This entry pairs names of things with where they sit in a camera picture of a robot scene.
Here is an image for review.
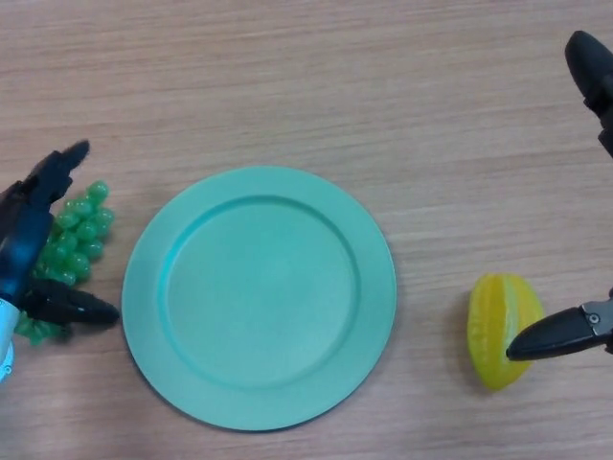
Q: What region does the green round plate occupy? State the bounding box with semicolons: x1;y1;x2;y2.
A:
122;166;397;432

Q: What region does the green grape bunch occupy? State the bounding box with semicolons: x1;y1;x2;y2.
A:
12;180;116;347

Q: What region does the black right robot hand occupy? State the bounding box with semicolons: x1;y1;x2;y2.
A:
506;31;613;362

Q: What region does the yellow starfruit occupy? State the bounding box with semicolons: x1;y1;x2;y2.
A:
466;272;546;394

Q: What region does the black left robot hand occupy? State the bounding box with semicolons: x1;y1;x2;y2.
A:
0;139;121;332

